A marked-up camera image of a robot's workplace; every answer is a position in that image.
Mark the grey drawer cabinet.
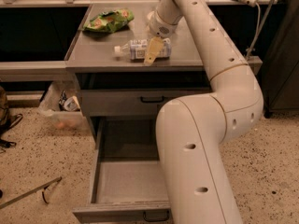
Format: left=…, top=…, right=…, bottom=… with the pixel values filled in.
left=65, top=1, right=210, bottom=136

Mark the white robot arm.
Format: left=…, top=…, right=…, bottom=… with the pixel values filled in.
left=149, top=0, right=263, bottom=224

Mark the white bowl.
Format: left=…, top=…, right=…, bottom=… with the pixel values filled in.
left=147, top=11, right=154, bottom=23

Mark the grey upper drawer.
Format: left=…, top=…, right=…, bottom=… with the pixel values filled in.
left=76, top=71, right=210, bottom=117

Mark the green snack bag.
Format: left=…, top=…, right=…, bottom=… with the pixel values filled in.
left=83, top=8, right=135, bottom=34

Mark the white cable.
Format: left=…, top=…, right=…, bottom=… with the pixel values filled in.
left=246, top=2, right=262, bottom=59

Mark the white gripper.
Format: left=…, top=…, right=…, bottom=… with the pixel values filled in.
left=144, top=11, right=180, bottom=65

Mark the clear plastic storage bin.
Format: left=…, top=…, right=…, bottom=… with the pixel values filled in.
left=38, top=81, right=88, bottom=130

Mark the metal rod on floor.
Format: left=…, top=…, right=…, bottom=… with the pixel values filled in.
left=0, top=176, right=63, bottom=209

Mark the open grey lower drawer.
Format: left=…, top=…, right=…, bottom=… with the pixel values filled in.
left=73, top=118, right=172, bottom=224

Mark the clear plastic water bottle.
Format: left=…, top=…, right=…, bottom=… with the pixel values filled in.
left=114, top=38, right=172, bottom=61

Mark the dark cabinet at right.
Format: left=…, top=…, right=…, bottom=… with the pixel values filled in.
left=261, top=0, right=299, bottom=118

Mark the dark backpack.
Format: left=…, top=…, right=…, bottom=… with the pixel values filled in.
left=0, top=86, right=23, bottom=153

